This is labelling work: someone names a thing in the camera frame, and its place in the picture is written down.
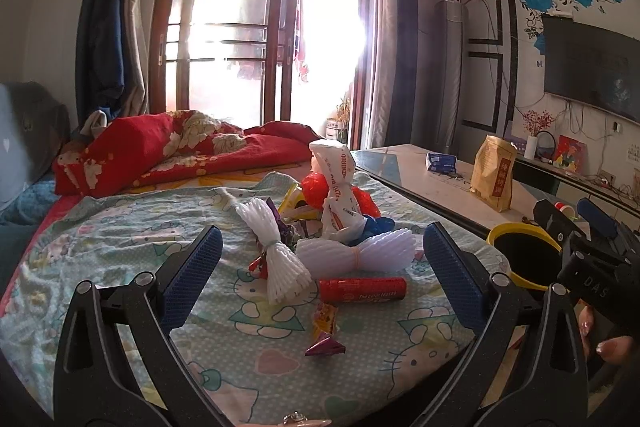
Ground red plastic bag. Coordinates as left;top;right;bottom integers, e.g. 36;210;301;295
300;171;381;219

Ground yellow rim trash bin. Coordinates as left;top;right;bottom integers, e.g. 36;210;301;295
487;222;562;291

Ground right hand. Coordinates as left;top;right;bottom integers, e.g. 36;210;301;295
578;306;639;366

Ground red paper cup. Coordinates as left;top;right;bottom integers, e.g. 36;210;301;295
554;202;577;220

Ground black white TV cabinet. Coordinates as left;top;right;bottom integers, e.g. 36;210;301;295
513;155;639;232

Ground brown paper bag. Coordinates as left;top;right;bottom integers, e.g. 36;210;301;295
470;134;518;212

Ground white vase red flowers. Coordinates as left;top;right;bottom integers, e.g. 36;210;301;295
522;109;555;159

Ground white coffee table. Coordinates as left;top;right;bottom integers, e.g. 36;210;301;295
352;144;559;239

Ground blue tissue pack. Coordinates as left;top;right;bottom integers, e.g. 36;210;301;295
426;152;457;174

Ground Hello Kitty blue blanket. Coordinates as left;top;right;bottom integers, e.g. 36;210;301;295
0;171;511;425

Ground white foam net sleeve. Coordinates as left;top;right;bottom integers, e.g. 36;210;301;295
234;197;312;305

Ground blue plastic bag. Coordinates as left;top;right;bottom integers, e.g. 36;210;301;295
360;216;395;242

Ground red tube wrapper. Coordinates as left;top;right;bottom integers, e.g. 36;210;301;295
319;277;408;305

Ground orange snack wrapper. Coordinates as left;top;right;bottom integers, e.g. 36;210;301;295
311;301;337;340

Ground red floral quilt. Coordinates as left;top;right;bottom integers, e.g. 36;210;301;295
52;110;319;198

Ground dark blue right curtain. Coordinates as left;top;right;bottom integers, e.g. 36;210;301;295
385;0;419;145

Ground dark blue curtain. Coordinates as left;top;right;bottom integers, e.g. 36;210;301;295
385;0;419;145
75;0;148;124

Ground purple foil wrapper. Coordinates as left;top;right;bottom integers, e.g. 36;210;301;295
266;197;297;251

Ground white printed plastic bag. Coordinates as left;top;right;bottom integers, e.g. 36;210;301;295
309;140;366;244

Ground grey sofa cushion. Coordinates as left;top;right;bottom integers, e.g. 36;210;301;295
0;81;70;210

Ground grey standing air conditioner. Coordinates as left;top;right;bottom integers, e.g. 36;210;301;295
432;0;466;155

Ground dark blue left curtain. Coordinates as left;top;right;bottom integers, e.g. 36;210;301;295
75;0;148;124

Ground red picture frame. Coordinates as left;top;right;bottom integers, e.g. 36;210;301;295
553;135;587;174

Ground wall mounted television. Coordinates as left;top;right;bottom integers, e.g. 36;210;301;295
542;15;640;122

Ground wooden sliding door frame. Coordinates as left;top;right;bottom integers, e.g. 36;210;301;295
150;0;370;146

